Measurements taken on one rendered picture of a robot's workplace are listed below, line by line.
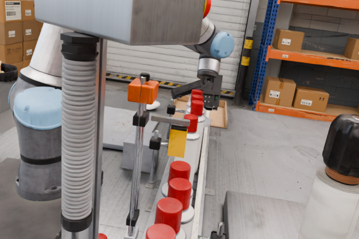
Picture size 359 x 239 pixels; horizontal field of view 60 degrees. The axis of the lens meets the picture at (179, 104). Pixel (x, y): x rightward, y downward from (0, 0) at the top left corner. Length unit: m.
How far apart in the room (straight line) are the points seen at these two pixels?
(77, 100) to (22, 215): 0.51
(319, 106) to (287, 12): 1.44
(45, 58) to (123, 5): 0.60
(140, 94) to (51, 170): 0.36
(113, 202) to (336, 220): 0.51
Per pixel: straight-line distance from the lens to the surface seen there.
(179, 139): 0.55
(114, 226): 0.77
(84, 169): 0.34
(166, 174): 0.71
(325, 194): 0.61
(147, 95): 0.49
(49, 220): 0.75
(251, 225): 0.75
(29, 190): 0.81
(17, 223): 0.76
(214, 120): 1.45
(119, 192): 0.88
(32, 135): 0.75
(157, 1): 0.27
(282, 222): 0.79
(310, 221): 0.65
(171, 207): 0.40
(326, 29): 5.16
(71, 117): 0.31
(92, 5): 0.30
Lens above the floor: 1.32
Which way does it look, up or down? 18 degrees down
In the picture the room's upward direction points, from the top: 7 degrees clockwise
